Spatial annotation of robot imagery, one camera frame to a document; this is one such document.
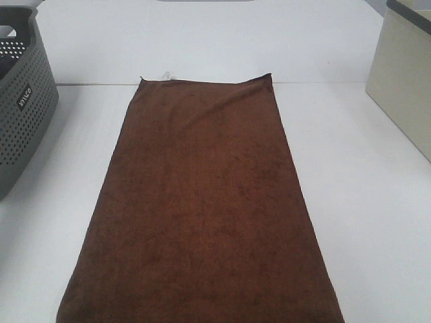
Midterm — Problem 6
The brown towel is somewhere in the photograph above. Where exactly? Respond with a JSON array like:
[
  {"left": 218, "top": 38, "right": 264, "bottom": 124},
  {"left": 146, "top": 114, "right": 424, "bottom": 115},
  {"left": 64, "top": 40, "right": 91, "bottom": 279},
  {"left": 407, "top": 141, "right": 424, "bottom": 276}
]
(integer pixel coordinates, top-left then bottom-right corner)
[{"left": 56, "top": 74, "right": 343, "bottom": 322}]

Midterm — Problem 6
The white towel label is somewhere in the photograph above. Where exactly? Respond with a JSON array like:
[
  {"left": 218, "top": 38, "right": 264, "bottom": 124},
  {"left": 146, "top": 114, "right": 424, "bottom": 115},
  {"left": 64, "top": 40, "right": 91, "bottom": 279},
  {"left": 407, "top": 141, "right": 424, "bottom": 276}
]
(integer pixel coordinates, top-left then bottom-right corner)
[{"left": 161, "top": 71, "right": 175, "bottom": 81}]

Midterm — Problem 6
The grey perforated plastic basket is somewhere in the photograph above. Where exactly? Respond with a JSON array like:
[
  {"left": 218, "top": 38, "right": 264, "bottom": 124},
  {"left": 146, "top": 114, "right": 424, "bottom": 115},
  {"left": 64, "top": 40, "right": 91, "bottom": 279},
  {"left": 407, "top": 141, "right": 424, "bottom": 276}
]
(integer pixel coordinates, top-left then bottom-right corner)
[{"left": 1, "top": 5, "right": 59, "bottom": 197}]

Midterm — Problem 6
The beige fabric storage box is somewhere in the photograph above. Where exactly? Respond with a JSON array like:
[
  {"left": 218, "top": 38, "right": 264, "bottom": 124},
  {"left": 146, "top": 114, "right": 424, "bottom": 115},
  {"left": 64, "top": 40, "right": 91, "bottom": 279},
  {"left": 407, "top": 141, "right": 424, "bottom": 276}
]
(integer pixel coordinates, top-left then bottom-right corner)
[{"left": 366, "top": 1, "right": 430, "bottom": 159}]

